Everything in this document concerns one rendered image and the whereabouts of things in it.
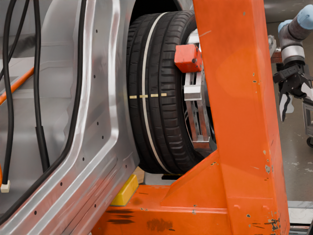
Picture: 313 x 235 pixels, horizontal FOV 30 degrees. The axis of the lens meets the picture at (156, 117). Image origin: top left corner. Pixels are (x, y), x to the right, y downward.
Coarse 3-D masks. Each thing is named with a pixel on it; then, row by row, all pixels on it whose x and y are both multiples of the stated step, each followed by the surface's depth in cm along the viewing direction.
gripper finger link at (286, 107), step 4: (284, 96) 196; (288, 96) 196; (284, 100) 196; (288, 100) 195; (280, 104) 197; (284, 104) 195; (288, 104) 197; (280, 108) 196; (284, 108) 195; (288, 108) 198; (292, 108) 199; (280, 112) 196; (284, 112) 196; (288, 112) 198; (292, 112) 199; (280, 116) 196; (284, 116) 196
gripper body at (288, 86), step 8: (288, 64) 199; (296, 64) 198; (304, 64) 199; (304, 72) 198; (288, 80) 196; (296, 80) 193; (312, 80) 196; (288, 88) 195; (296, 88) 192; (296, 96) 197; (304, 96) 198
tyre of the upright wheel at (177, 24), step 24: (144, 24) 223; (168, 24) 219; (192, 24) 226; (144, 48) 214; (168, 48) 210; (168, 72) 207; (144, 96) 210; (168, 96) 206; (144, 120) 212; (168, 120) 208; (144, 144) 217; (168, 144) 214; (144, 168) 230; (168, 168) 226
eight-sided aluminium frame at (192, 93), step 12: (192, 36) 214; (192, 72) 212; (192, 84) 211; (192, 96) 207; (192, 108) 211; (204, 108) 210; (192, 120) 212; (204, 120) 210; (192, 132) 214; (204, 132) 212; (204, 144) 214; (216, 144) 242; (204, 156) 226
